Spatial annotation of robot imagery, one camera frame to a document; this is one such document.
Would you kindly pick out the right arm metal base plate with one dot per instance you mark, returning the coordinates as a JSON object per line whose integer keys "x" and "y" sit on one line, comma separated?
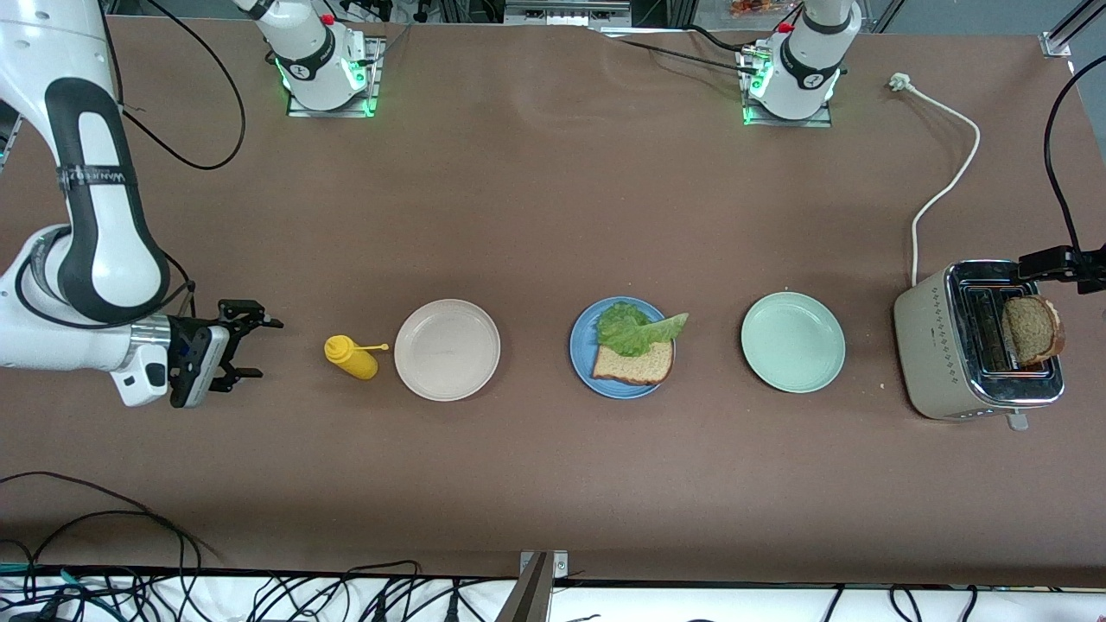
{"x": 377, "y": 86}

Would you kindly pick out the orange snack packet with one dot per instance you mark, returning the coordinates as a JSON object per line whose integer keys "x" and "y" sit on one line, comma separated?
{"x": 753, "y": 7}

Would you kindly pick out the aluminium frame profile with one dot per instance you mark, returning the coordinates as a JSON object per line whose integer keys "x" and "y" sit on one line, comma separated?
{"x": 1067, "y": 26}

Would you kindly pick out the blue plate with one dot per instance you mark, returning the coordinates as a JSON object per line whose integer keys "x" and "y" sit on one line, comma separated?
{"x": 583, "y": 354}

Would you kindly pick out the yellow mustard squeeze bottle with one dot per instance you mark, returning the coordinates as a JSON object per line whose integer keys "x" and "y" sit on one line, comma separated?
{"x": 354, "y": 361}

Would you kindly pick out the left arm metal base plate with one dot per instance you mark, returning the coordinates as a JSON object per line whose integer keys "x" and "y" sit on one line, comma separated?
{"x": 816, "y": 122}

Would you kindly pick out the metal table edge bracket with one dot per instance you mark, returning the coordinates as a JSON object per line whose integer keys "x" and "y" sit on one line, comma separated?
{"x": 534, "y": 592}

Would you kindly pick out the green lettuce leaf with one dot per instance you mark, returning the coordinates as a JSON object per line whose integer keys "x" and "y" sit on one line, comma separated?
{"x": 631, "y": 330}

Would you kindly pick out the beige chrome toaster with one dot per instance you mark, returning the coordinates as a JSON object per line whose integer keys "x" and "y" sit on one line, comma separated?
{"x": 929, "y": 345}

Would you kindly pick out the grey metal box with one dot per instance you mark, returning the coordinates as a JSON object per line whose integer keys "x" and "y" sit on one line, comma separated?
{"x": 566, "y": 12}

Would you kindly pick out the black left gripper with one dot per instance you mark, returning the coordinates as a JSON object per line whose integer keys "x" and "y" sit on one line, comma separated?
{"x": 1047, "y": 262}

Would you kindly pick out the brown bread slice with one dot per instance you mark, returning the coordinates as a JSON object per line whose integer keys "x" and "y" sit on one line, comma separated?
{"x": 1032, "y": 330}
{"x": 635, "y": 367}

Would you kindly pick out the light green plate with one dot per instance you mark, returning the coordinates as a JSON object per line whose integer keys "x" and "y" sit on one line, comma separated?
{"x": 792, "y": 342}

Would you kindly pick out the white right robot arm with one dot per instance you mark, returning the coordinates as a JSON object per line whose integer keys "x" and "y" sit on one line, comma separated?
{"x": 95, "y": 216}

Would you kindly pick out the beige plate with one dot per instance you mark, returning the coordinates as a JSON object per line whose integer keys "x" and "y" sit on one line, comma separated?
{"x": 447, "y": 350}

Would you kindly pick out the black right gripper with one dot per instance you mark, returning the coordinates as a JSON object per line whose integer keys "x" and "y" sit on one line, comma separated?
{"x": 188, "y": 334}

